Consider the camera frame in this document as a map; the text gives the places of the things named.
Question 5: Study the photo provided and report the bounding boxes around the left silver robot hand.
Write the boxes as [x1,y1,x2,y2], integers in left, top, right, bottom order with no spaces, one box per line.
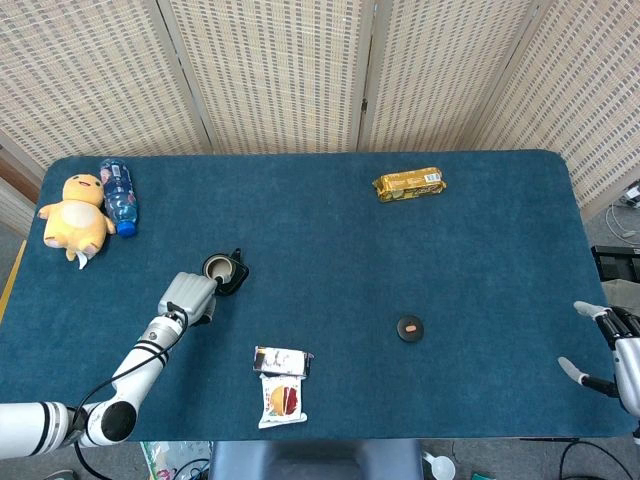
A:
[157,271,236,327]

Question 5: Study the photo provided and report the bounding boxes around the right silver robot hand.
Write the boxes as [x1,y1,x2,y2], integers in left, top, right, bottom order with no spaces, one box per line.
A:
[558,300,640,419]

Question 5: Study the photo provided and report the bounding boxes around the black teapot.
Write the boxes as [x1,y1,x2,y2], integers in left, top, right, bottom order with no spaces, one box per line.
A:
[201,248,250,297]

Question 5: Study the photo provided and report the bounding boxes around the black teapot lid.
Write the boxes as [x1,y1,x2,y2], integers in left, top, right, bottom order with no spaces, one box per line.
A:
[396,314,426,343]

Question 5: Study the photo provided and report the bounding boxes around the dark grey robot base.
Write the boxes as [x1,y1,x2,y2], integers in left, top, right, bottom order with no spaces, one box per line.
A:
[207,439,425,480]

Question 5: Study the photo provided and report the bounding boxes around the black equipment box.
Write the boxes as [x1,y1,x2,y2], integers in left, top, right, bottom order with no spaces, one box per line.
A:
[591,244,640,281]

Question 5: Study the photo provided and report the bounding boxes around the blue water bottle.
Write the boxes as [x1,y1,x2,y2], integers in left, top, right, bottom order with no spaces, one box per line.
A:
[98,157,140,238]

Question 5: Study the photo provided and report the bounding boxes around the yellow plush toy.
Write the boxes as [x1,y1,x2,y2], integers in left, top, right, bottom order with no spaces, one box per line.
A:
[37,173,117,271]

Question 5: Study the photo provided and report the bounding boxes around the rose cake snack packet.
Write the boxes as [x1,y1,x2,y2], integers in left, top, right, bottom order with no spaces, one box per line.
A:
[257,373,308,430]

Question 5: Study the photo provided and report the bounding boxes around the blue table cloth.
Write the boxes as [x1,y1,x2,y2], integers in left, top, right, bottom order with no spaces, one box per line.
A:
[0,149,637,444]

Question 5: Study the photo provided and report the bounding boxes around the colourful plastic bag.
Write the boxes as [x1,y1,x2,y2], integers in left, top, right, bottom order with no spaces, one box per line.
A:
[139,439,214,480]

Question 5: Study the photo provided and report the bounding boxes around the white plastic scoop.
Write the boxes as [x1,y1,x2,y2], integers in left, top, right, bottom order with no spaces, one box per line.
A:
[421,451,457,480]

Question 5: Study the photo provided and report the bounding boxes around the woven bamboo folding screen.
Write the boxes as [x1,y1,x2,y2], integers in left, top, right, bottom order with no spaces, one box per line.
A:
[0,0,640,216]

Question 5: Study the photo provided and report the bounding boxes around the gold snack package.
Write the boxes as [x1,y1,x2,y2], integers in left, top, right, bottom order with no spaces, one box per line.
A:
[371,166,449,204]

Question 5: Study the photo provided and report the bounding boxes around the black floor cable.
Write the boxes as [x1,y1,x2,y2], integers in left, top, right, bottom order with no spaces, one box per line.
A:
[558,439,636,480]

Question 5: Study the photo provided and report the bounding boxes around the white floor cable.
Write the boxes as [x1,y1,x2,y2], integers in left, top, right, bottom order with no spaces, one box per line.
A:
[605,199,640,246]

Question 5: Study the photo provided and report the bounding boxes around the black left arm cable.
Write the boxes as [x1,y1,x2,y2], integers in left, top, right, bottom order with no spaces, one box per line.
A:
[64,299,190,480]

